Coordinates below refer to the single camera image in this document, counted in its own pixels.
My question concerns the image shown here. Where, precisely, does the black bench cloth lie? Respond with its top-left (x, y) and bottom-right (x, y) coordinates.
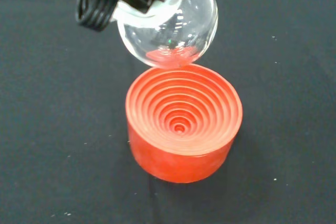
top-left (0, 0), bottom-right (336, 224)

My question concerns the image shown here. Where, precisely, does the red stepped flask stand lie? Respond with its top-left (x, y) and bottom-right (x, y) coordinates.
top-left (125, 63), bottom-right (244, 184)

